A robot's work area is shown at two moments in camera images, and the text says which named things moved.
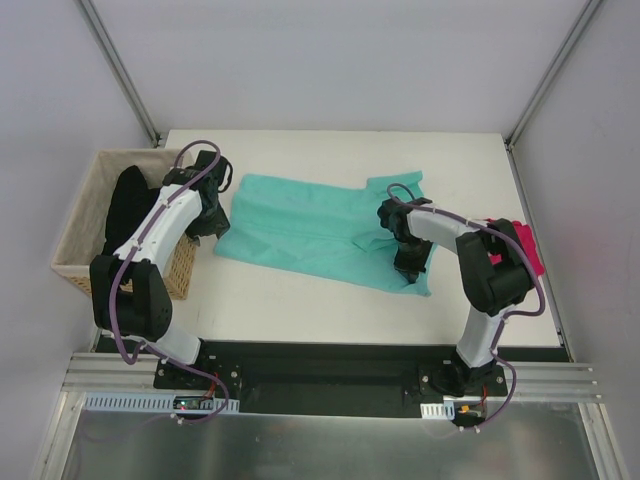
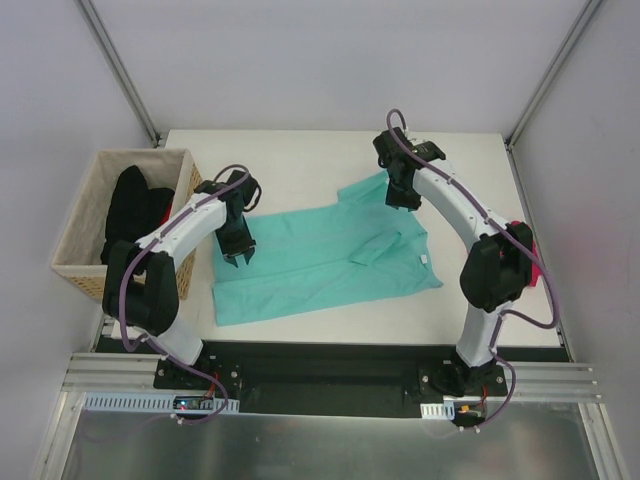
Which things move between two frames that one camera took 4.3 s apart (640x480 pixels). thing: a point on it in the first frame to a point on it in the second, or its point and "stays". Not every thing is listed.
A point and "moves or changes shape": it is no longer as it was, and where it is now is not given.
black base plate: x=331 y=378 stays
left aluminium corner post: x=120 y=69 stays
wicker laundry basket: x=84 y=235 stays
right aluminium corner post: x=553 y=67 stays
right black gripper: x=412 y=255 to x=402 y=198
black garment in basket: x=130 y=199 stays
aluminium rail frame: x=109 y=373 stays
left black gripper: x=211 y=220 to x=238 y=246
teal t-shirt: x=331 y=228 moves or changes shape
